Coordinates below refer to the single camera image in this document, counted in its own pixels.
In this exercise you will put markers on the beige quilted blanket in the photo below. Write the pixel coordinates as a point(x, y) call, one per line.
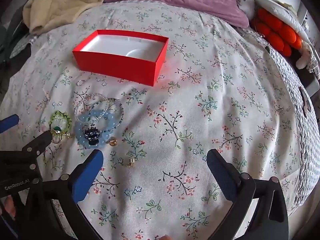
point(62, 2)

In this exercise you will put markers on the white plush toy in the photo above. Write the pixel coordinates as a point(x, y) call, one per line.
point(303, 57)

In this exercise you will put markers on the red cardboard box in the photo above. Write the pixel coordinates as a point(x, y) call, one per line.
point(112, 65)

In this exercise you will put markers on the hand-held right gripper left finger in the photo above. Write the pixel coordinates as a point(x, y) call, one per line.
point(87, 177)

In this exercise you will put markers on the beaded silver hoop earring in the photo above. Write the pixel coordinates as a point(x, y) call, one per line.
point(78, 83)

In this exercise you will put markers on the grey knitted quilt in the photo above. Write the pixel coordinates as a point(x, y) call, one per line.
point(295, 120)

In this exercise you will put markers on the white printed pillow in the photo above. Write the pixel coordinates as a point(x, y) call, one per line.
point(243, 0)

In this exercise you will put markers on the orange plush toy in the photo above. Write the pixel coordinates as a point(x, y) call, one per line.
point(272, 30)

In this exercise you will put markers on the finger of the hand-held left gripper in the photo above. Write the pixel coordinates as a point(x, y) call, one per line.
point(37, 143)
point(8, 125)

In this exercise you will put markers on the person's left hand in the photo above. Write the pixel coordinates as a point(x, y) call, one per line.
point(7, 205)

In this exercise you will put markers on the grey checked sheet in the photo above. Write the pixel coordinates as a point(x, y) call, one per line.
point(25, 43)

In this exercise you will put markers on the gold stud earring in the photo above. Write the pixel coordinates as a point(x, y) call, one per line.
point(113, 142)

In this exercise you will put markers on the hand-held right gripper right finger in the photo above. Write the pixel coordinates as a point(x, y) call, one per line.
point(220, 177)

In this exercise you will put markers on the floral bed sheet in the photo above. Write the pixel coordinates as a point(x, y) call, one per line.
point(200, 105)

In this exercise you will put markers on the small gold earring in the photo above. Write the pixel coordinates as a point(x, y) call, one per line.
point(130, 164)

